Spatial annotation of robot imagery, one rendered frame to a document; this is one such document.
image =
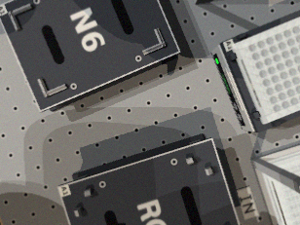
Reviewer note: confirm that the grey flat base plate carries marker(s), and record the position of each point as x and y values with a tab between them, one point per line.
176	100

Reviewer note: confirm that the dark grey plate nest labelled n6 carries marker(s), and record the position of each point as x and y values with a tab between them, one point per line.
70	49

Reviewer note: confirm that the dark grey regrip nest plate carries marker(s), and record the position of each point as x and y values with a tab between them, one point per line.
184	185

